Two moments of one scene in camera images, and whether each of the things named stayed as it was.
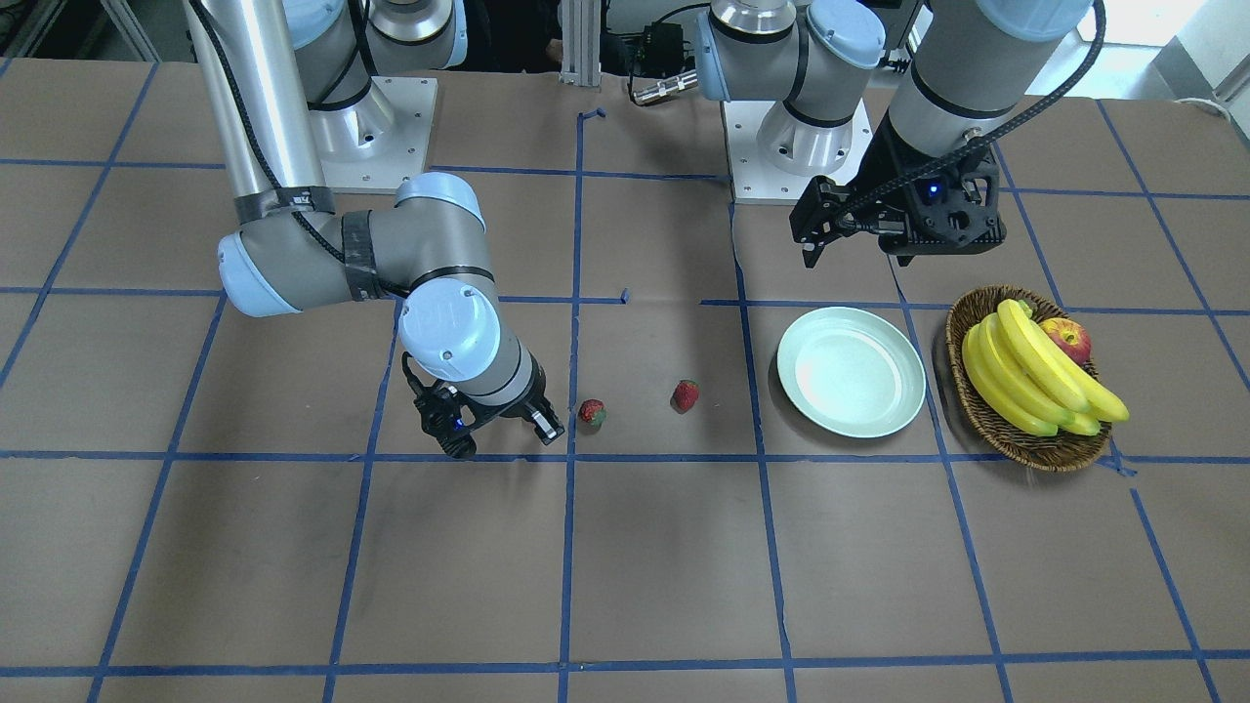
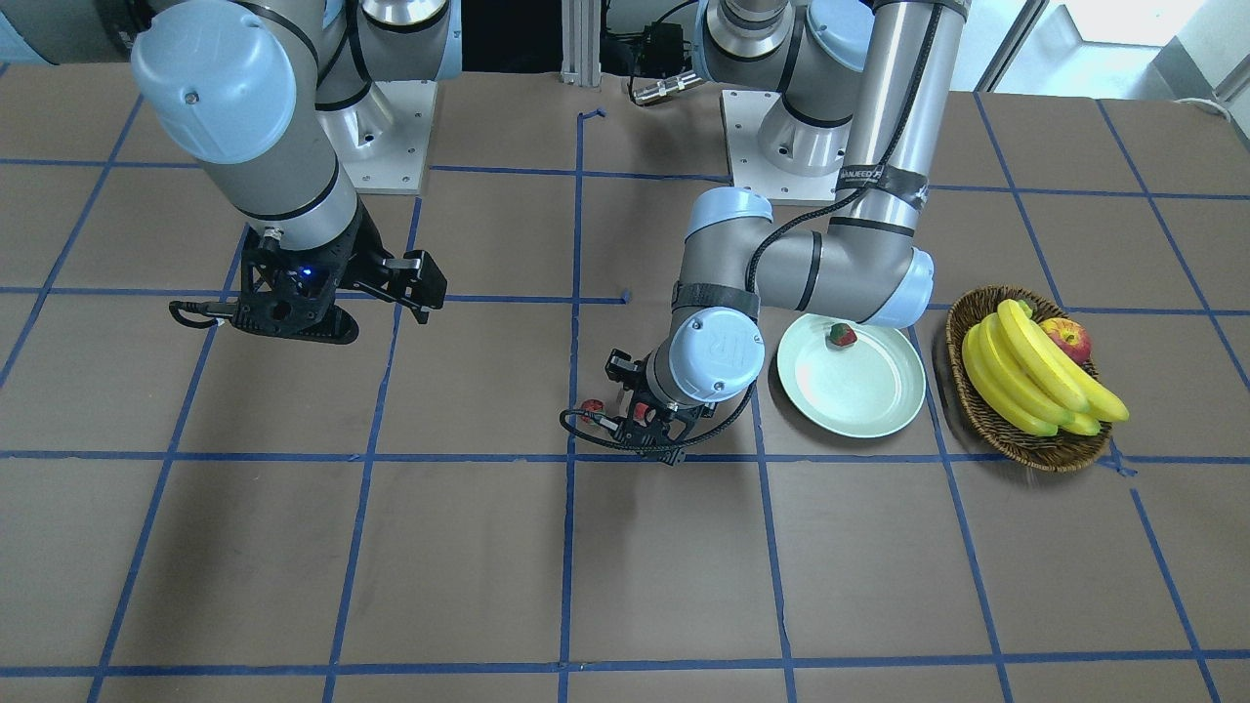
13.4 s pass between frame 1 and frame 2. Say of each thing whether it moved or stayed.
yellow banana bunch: stayed
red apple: stayed
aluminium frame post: stayed
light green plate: stayed
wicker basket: stayed
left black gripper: moved
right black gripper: moved
